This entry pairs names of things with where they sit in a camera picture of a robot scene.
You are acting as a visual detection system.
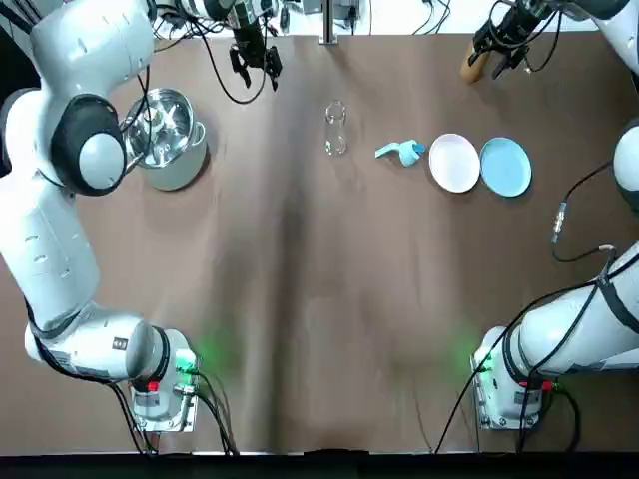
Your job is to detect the glass pot lid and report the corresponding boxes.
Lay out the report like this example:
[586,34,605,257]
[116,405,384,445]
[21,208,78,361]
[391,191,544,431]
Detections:
[123,88,197,169]

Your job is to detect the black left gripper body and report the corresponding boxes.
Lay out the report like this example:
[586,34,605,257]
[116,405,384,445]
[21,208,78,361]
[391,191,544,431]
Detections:
[229,5,271,70]

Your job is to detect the steel cooking pot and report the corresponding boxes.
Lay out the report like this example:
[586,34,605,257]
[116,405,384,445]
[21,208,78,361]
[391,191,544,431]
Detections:
[122,88,209,193]

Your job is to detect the blue plate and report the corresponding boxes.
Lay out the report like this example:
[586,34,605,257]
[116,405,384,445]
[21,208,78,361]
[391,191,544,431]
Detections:
[478,137,532,197]

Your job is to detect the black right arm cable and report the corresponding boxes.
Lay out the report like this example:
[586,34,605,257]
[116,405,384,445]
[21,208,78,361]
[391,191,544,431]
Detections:
[433,268,639,455]

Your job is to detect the pink plate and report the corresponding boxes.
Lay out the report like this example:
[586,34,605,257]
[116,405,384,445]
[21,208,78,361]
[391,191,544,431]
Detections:
[427,132,481,194]

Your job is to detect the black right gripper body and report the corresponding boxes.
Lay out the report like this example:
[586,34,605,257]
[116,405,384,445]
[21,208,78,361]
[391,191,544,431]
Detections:
[486,0,543,49]

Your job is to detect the aluminium profile post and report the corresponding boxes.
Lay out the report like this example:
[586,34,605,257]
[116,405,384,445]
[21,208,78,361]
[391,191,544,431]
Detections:
[319,0,340,46]

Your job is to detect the black cable with metal connector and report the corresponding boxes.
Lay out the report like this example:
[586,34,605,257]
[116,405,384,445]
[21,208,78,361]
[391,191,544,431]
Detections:
[550,159,623,264]

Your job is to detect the clear glass jar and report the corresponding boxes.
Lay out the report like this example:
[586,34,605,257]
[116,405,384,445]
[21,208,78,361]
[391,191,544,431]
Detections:
[322,101,348,159]

